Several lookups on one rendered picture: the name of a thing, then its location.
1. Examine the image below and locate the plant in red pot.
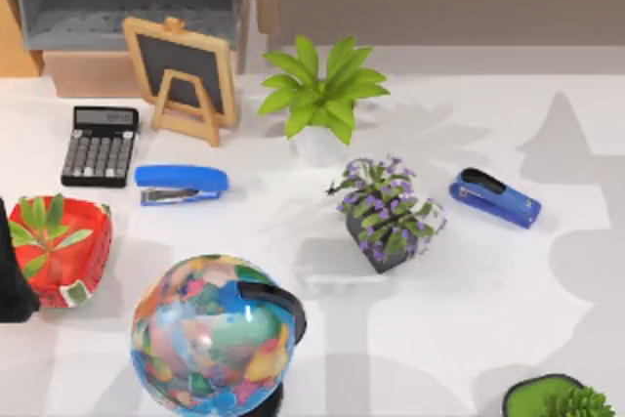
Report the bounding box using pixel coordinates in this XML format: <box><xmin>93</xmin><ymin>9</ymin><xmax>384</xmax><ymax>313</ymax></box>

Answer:
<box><xmin>8</xmin><ymin>192</ymin><xmax>114</xmax><ymax>311</ymax></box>

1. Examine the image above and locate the green plant in black pot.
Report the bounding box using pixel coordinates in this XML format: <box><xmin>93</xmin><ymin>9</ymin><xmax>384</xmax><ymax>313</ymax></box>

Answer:
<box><xmin>501</xmin><ymin>373</ymin><xmax>617</xmax><ymax>417</ymax></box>

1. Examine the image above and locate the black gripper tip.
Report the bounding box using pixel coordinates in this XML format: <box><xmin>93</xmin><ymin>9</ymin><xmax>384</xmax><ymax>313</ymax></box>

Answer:
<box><xmin>0</xmin><ymin>197</ymin><xmax>42</xmax><ymax>324</ymax></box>

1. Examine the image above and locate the blue stapler with black insert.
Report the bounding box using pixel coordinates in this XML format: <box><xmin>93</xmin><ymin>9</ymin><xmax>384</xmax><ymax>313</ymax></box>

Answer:
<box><xmin>448</xmin><ymin>167</ymin><xmax>543</xmax><ymax>230</ymax></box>

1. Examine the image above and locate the pulled-out wooden drawer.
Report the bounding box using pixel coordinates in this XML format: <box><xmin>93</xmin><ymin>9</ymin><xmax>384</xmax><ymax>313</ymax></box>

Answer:
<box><xmin>0</xmin><ymin>0</ymin><xmax>251</xmax><ymax>99</ymax></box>

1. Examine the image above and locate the green plant in white pot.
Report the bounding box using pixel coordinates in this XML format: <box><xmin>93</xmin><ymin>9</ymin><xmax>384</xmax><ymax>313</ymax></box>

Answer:
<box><xmin>257</xmin><ymin>34</ymin><xmax>392</xmax><ymax>168</ymax></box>

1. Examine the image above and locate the colourful globe on black stand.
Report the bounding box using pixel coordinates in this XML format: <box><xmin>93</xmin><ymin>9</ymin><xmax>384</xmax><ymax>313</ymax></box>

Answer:
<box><xmin>129</xmin><ymin>253</ymin><xmax>308</xmax><ymax>417</ymax></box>

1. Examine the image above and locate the purple flower plant dark pot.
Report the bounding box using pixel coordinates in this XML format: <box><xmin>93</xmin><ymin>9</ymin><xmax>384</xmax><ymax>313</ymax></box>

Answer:
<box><xmin>324</xmin><ymin>155</ymin><xmax>449</xmax><ymax>275</ymax></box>

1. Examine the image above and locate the blue stapler with rounded top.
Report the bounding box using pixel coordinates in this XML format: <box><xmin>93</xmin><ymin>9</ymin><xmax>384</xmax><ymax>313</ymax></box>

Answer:
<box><xmin>134</xmin><ymin>165</ymin><xmax>230</xmax><ymax>207</ymax></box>

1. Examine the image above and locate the framed blackboard on easel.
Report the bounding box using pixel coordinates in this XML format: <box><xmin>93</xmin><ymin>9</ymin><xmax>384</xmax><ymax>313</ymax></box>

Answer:
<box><xmin>121</xmin><ymin>17</ymin><xmax>239</xmax><ymax>148</ymax></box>

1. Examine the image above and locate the black calculator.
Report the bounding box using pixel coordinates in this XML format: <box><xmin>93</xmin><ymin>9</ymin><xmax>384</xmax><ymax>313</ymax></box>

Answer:
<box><xmin>60</xmin><ymin>104</ymin><xmax>141</xmax><ymax>189</ymax></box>

